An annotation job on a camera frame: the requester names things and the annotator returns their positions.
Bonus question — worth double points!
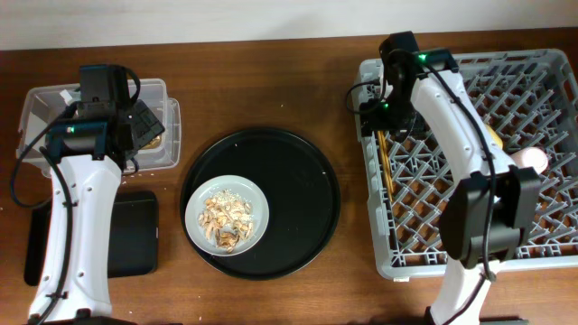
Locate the gold foil wrapper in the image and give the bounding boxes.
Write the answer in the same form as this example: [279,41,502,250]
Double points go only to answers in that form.
[142,135,162,150]

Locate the grey plate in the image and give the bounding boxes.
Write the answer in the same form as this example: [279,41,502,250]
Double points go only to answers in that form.
[184,175,270,257]

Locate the yellow bowl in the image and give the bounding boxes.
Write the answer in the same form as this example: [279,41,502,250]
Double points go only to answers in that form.
[484,124,504,150]

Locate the food scraps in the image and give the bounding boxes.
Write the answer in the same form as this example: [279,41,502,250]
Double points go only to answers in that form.
[198,189,255,253]

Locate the pink cup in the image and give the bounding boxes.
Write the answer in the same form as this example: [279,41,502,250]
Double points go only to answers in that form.
[510,147,549,174]

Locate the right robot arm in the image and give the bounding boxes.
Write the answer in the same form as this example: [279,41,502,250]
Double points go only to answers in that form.
[346,31,541,324]

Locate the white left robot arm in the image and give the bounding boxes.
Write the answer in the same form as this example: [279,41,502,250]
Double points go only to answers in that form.
[25,64,165,324]

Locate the clear plastic waste bin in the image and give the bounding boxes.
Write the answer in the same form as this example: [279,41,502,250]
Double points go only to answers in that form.
[16,79,182,172]

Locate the grey dishwasher rack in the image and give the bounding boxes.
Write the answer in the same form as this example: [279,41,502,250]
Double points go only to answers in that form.
[358,49,577,281]

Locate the black rectangular bin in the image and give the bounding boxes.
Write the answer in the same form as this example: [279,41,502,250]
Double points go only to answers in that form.
[23,190,159,286]

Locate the round black tray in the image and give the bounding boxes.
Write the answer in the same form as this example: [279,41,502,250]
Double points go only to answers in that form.
[180,127,340,281]

